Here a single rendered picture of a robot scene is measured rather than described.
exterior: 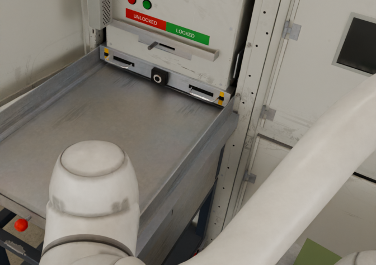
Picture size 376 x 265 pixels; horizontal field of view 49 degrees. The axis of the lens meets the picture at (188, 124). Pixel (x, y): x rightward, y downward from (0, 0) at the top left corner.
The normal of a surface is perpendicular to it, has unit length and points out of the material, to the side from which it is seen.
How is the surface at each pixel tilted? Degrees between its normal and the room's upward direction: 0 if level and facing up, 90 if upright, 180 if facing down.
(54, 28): 90
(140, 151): 0
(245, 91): 90
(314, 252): 1
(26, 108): 90
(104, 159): 8
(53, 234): 43
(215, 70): 90
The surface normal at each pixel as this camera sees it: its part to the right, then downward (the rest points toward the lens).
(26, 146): 0.10, -0.76
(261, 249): 0.21, -0.12
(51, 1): 0.83, 0.42
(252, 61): -0.46, 0.54
